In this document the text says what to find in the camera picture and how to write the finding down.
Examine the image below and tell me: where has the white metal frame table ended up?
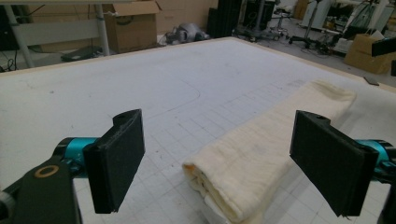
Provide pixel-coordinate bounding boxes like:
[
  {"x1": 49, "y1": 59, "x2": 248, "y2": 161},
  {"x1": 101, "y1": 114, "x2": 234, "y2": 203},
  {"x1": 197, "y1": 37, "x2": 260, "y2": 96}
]
[{"x1": 0, "y1": 0, "x2": 134, "y2": 70}]

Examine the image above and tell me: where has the cream towel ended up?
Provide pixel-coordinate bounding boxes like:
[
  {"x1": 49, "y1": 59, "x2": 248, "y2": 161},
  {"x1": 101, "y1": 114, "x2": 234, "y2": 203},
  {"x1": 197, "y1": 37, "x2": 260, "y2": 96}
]
[{"x1": 181, "y1": 78, "x2": 358, "y2": 224}]

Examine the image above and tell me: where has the closed brown cardboard box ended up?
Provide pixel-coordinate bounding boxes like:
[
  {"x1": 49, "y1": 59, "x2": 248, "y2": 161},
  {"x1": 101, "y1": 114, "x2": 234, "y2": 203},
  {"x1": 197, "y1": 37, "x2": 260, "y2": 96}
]
[{"x1": 343, "y1": 33, "x2": 396, "y2": 76}]

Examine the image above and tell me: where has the black cabinet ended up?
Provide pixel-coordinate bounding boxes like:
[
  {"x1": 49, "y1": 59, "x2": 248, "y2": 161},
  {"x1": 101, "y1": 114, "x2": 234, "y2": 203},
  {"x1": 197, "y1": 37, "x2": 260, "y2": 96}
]
[{"x1": 206, "y1": 0, "x2": 244, "y2": 39}]

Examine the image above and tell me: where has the small dark flat object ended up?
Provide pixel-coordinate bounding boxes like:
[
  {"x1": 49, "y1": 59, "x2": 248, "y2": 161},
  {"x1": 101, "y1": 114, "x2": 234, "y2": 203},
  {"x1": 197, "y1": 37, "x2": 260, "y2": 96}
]
[{"x1": 362, "y1": 76, "x2": 380, "y2": 87}]

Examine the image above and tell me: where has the black wheeled stand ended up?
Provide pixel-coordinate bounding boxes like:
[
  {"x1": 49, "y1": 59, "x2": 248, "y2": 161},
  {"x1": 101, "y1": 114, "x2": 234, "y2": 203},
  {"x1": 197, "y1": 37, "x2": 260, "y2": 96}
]
[{"x1": 233, "y1": 0, "x2": 289, "y2": 43}]

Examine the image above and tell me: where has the open brown cardboard box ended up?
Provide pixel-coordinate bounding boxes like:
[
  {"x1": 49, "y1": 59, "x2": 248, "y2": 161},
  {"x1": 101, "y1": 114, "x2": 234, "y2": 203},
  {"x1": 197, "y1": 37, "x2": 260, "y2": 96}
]
[{"x1": 103, "y1": 0, "x2": 162, "y2": 54}]

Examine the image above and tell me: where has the large brown cardboard panel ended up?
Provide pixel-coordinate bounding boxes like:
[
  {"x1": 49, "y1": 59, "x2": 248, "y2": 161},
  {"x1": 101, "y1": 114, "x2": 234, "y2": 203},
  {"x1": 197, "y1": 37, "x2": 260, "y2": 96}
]
[{"x1": 154, "y1": 0, "x2": 219, "y2": 35}]

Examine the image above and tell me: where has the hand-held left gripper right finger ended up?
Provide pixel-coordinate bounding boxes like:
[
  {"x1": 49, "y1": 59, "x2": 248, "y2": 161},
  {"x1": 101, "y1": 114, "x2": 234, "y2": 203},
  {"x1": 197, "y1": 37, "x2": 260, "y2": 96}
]
[{"x1": 289, "y1": 109, "x2": 396, "y2": 217}]

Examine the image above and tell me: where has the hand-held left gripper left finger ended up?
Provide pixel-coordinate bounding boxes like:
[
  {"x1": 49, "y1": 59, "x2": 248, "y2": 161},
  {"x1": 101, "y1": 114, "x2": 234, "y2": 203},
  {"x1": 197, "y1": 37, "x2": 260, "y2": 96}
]
[{"x1": 54, "y1": 108, "x2": 146, "y2": 215}]

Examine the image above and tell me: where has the black cable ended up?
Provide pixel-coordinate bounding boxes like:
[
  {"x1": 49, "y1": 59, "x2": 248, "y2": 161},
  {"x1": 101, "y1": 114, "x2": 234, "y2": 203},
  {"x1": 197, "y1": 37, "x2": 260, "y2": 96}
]
[{"x1": 0, "y1": 49, "x2": 18, "y2": 73}]

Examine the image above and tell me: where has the grey machine on floor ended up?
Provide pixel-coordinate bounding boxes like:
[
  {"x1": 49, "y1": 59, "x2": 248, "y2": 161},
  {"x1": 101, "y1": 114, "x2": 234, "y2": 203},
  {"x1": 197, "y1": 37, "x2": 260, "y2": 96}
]
[{"x1": 164, "y1": 22, "x2": 210, "y2": 45}]

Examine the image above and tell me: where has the flat black case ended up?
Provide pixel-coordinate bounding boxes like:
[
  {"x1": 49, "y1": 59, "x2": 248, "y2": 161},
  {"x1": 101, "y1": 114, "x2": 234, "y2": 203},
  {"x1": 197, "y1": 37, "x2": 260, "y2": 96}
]
[{"x1": 60, "y1": 45, "x2": 104, "y2": 63}]

